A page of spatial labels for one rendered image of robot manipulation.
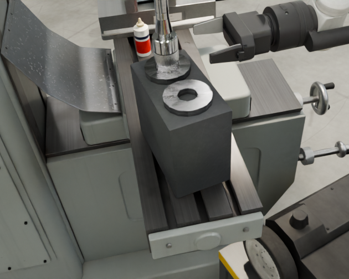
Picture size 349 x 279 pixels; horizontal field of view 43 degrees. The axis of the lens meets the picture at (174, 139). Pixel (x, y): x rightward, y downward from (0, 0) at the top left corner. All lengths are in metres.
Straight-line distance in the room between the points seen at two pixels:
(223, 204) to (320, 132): 1.63
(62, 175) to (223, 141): 0.67
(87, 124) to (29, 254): 0.52
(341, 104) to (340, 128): 0.20
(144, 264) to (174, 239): 0.85
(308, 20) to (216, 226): 0.42
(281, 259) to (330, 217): 0.20
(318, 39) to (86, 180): 0.82
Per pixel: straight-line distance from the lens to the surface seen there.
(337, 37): 0.91
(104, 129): 1.27
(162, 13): 0.80
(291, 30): 0.88
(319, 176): 2.25
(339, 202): 1.40
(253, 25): 0.87
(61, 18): 3.64
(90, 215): 1.53
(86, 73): 1.34
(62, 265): 1.65
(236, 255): 1.48
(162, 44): 0.82
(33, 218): 1.44
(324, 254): 1.32
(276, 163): 1.52
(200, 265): 1.69
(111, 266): 1.73
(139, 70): 0.89
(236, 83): 1.33
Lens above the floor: 1.67
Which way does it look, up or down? 44 degrees down
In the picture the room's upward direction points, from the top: 6 degrees counter-clockwise
